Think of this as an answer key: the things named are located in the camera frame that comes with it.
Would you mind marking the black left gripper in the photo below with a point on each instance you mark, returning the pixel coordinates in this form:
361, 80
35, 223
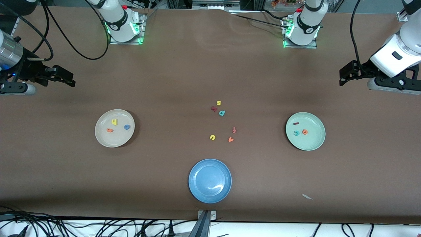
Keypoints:
364, 69

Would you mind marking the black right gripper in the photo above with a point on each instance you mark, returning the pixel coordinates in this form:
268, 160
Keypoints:
30, 69

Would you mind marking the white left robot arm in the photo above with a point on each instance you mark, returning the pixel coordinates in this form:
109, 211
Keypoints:
307, 23

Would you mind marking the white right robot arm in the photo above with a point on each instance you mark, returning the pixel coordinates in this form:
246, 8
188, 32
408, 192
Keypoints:
116, 19

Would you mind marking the pale green plate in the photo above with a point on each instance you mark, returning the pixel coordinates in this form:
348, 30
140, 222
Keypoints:
309, 143

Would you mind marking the beige brown plate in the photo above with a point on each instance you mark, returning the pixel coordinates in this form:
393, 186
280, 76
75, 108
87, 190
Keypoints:
118, 138

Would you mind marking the small white paper scrap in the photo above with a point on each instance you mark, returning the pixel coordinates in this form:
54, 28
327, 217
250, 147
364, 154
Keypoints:
306, 196

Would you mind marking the blue plate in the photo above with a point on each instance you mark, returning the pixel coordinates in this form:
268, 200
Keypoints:
210, 181

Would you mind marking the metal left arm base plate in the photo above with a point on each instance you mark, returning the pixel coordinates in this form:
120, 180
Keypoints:
312, 46

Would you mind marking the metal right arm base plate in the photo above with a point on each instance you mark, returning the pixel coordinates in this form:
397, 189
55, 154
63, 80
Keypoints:
113, 41

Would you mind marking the aluminium corner bracket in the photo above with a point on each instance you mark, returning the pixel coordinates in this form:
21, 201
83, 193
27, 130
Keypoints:
402, 16

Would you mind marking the aluminium frame rail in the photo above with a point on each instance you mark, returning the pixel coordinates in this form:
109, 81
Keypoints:
215, 5

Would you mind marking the grey metal camera bracket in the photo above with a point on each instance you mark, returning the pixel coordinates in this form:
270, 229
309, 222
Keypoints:
204, 227

